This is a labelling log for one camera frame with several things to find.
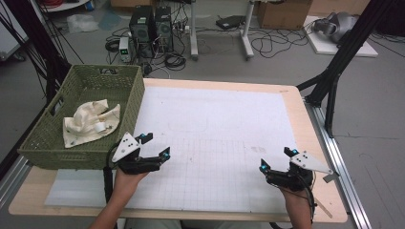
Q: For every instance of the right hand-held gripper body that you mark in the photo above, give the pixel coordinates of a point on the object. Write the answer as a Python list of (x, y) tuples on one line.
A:
[(305, 162)]

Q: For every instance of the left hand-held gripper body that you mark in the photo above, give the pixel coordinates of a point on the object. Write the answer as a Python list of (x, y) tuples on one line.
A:
[(125, 148)]

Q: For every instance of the cream printed cloth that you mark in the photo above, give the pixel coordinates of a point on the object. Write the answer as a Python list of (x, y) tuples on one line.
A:
[(86, 122)]

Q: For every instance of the green woven basket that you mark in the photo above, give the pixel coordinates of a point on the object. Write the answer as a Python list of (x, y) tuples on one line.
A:
[(47, 146)]

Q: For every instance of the person's left hand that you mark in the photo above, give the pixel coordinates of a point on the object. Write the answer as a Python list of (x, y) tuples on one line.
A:
[(125, 184)]

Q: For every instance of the person's right hand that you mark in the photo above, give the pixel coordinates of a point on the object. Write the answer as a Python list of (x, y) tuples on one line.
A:
[(296, 198)]

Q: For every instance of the small grey tape piece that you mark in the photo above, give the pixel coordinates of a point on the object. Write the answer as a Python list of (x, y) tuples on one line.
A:
[(330, 177)]

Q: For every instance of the thin wooden stick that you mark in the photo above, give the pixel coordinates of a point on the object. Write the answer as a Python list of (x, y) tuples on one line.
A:
[(323, 207)]

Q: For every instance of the white grid mat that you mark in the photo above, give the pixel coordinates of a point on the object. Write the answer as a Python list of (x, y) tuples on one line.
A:
[(216, 127)]

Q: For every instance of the small white power supply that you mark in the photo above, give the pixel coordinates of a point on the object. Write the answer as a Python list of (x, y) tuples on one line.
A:
[(124, 49)]

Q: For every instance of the large black computer tower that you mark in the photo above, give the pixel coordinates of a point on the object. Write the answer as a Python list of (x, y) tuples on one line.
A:
[(141, 28)]

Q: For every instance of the white foam board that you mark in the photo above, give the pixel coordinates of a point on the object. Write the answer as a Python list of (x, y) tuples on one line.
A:
[(324, 47)]

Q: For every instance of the slim black computer tower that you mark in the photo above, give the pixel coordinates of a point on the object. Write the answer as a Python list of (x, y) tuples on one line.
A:
[(164, 28)]

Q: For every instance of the white desk leg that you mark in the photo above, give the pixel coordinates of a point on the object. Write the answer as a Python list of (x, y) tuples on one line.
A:
[(193, 31), (246, 31)]

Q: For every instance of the black metal stand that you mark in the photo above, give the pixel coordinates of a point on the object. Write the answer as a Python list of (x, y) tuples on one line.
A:
[(38, 41), (350, 44)]

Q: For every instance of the clear plastic bag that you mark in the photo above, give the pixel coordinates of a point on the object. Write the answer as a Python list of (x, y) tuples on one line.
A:
[(81, 24)]

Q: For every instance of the grey rounded device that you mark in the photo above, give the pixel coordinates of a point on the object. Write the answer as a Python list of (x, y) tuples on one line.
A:
[(337, 25)]

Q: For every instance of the brown cardboard box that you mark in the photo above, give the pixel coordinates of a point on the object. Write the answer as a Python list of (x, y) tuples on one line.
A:
[(283, 14)]

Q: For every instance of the flat black box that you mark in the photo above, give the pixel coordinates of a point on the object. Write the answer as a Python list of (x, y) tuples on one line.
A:
[(230, 22)]

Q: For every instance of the white cabinet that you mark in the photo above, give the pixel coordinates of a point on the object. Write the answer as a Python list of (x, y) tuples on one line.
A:
[(9, 41)]

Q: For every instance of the aluminium rail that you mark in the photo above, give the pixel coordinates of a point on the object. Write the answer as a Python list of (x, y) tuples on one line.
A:
[(344, 178), (11, 181)]

